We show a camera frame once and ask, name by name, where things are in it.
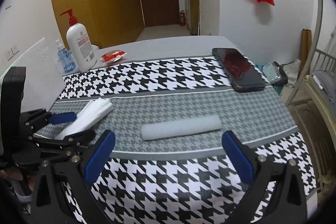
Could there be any white foam roll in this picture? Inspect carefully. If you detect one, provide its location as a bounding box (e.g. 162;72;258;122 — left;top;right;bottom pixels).
141;115;222;141

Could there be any small clear spray bottle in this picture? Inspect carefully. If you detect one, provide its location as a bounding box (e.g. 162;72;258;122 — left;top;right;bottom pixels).
56;39;76;73

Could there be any red snack packet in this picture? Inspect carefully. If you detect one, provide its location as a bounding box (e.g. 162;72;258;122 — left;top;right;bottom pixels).
101;50;127;64

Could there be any white pump lotion bottle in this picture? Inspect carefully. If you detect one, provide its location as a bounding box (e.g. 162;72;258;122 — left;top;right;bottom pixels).
60;9;97;73

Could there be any houndstooth table mat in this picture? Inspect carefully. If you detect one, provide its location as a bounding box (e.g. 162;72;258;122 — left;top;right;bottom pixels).
50;56;317;223

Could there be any black smartphone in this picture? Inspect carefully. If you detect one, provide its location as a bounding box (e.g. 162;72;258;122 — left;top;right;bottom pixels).
212;48;266;93

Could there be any clear packaged item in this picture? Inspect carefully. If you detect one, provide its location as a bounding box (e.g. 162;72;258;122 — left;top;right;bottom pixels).
262;61;288;87

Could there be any red fire extinguisher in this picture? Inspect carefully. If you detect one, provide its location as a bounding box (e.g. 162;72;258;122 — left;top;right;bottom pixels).
179;10;186;27

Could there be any double wall socket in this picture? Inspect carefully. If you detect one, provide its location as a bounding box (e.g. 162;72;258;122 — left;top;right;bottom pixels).
5;45;19;61

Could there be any metal bed frame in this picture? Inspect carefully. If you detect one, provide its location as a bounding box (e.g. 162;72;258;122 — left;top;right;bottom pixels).
286;0;335;192

